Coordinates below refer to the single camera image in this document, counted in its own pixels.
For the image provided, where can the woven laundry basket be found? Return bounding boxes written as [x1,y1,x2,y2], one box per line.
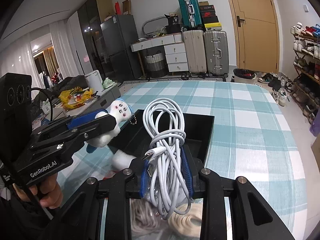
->
[145,51,167,78]

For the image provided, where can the yellow plastic bag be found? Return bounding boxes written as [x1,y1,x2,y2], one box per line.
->
[59,87,93,110]

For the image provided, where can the black cardboard box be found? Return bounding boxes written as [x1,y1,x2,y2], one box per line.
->
[107,109,215,170]

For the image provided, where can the white foam piece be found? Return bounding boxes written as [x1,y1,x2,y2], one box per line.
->
[112,150,136,172]

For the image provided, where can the wooden shoe rack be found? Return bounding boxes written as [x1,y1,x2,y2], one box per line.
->
[290,22,319,124]

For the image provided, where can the grey white rope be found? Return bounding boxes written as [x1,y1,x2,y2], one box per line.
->
[130,198,171,240]

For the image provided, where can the teal suitcase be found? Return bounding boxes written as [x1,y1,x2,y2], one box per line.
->
[178,0,202,29]

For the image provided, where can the black camera module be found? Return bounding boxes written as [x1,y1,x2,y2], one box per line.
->
[1,73,32,155]

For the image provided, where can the white drawer desk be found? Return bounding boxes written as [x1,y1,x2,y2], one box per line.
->
[130,33,189,73]

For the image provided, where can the black cable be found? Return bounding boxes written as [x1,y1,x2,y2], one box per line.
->
[31,87,54,122]

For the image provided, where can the beige suitcase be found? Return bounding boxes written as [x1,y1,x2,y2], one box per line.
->
[182,30,207,74]

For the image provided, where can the yellow wooden door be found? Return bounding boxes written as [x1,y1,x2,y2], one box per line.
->
[228,0,279,73]

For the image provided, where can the cream rope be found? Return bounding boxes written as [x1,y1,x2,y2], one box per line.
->
[167,203,203,240]

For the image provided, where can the person's left hand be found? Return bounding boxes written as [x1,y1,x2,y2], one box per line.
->
[13,173,63,209]

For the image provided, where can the checkered teal tablecloth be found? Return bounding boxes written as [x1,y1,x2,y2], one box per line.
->
[60,80,308,240]

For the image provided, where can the stack of shoe boxes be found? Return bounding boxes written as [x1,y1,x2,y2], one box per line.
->
[199,1,222,31]

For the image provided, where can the white blue plush toy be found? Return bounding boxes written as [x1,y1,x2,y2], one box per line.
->
[86,98,133,153]

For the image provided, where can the black trash bin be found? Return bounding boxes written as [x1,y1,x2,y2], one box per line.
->
[233,68,257,84]

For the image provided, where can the silver aluminium suitcase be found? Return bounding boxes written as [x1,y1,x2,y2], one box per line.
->
[204,30,229,77]

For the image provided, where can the dark grey refrigerator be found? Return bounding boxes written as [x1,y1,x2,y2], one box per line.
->
[100,15,143,82]

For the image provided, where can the grey low cabinet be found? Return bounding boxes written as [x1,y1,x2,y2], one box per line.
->
[53,83,120,120]

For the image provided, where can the white charging cable bundle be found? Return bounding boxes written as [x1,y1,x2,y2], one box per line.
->
[141,97,194,220]

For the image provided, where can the white small appliance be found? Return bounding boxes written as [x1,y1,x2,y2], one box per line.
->
[85,70,104,94]

